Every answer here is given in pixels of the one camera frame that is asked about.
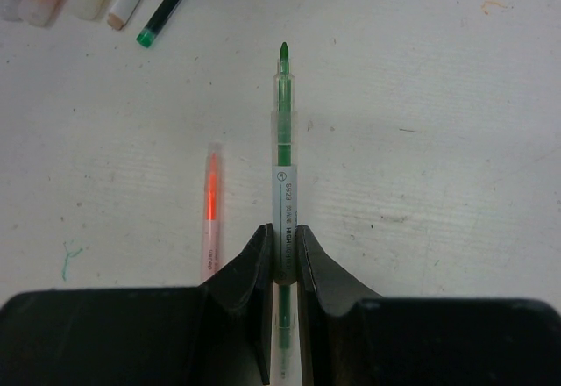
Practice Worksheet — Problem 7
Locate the dark green thin pen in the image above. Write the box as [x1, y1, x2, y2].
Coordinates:
[271, 43, 297, 385]

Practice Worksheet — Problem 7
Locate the green clear pen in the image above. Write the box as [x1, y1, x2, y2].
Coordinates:
[136, 0, 181, 48]

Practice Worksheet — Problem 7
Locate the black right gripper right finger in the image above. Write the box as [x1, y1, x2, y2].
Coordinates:
[296, 225, 560, 385]

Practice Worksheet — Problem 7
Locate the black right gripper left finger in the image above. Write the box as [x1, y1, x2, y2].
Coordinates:
[1, 225, 273, 385]

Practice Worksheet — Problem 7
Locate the thin orange pen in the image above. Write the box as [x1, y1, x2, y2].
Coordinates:
[201, 143, 223, 282]

